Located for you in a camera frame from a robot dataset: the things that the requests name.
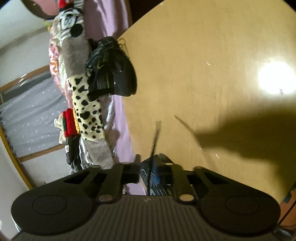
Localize black sneaker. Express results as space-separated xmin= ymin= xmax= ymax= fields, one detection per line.
xmin=85 ymin=36 xmax=137 ymax=101
xmin=140 ymin=153 xmax=174 ymax=196

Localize black speckled shoelace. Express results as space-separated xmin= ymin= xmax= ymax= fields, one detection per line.
xmin=147 ymin=121 xmax=162 ymax=196

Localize folded grey striped clothes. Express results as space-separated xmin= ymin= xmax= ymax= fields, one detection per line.
xmin=79 ymin=137 xmax=94 ymax=169

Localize folded red clothes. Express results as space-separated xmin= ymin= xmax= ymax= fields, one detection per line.
xmin=62 ymin=108 xmax=79 ymax=138

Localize folded yellow garment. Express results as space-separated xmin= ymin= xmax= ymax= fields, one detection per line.
xmin=72 ymin=108 xmax=81 ymax=134

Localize floral cream quilt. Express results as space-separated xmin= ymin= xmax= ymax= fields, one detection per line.
xmin=49 ymin=37 xmax=73 ymax=108

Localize purple bed sheet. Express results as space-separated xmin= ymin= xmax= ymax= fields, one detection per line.
xmin=83 ymin=0 xmax=147 ymax=196

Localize cartoon patchwork blanket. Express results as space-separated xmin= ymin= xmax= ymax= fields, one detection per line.
xmin=50 ymin=1 xmax=114 ymax=172

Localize pink pillow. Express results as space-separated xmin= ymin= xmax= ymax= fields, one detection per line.
xmin=22 ymin=0 xmax=59 ymax=20

